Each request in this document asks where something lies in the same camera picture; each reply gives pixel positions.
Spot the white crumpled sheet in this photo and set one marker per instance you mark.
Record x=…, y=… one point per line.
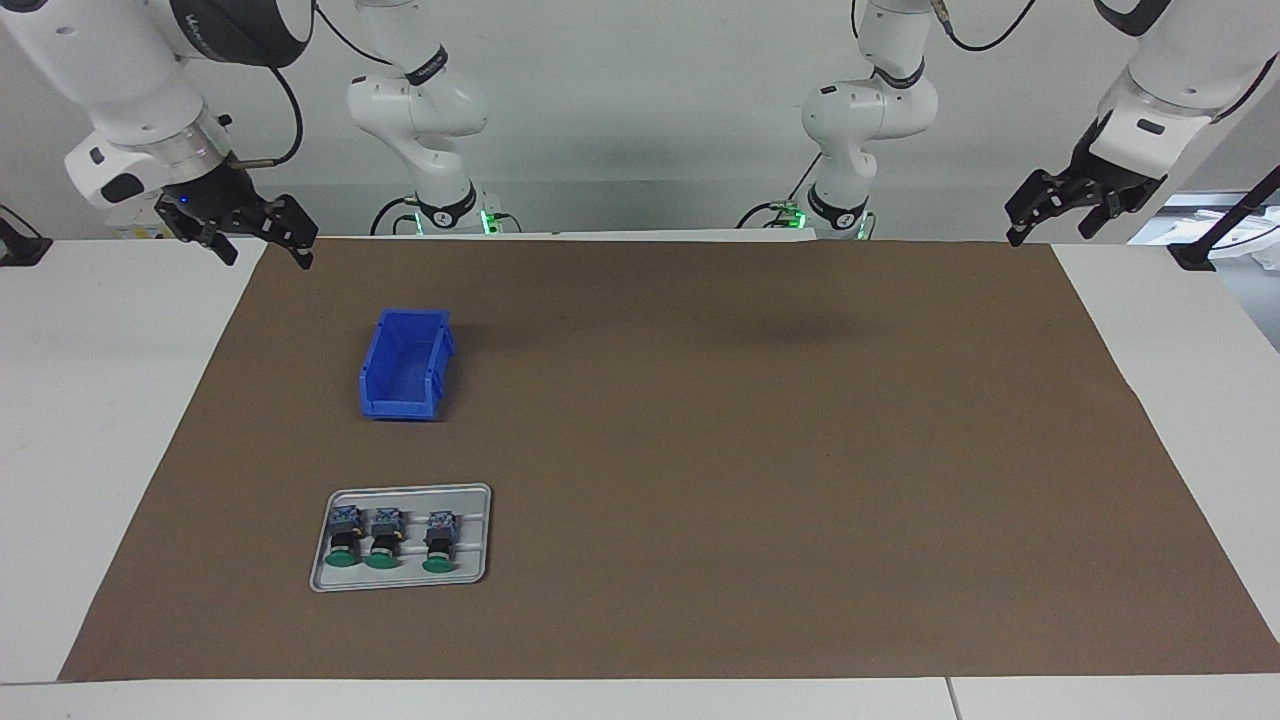
x=1255, y=235

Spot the blue plastic storage bin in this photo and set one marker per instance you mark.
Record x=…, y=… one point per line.
x=400, y=408

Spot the cream cardboard box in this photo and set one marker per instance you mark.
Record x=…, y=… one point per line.
x=135, y=232

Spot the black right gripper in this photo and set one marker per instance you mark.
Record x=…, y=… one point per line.
x=215, y=205

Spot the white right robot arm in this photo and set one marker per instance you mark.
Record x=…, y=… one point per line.
x=130, y=70

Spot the green push button switch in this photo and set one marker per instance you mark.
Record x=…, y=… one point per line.
x=384, y=540
x=344, y=538
x=440, y=540

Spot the grey metal tray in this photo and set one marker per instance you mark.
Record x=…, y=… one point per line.
x=472, y=508

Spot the black table clamp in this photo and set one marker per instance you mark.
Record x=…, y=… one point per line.
x=20, y=250

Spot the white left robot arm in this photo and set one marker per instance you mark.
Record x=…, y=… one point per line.
x=1190, y=70

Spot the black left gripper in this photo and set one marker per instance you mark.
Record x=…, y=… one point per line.
x=1105, y=175

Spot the brown paper table mat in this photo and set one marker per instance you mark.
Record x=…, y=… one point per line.
x=700, y=500

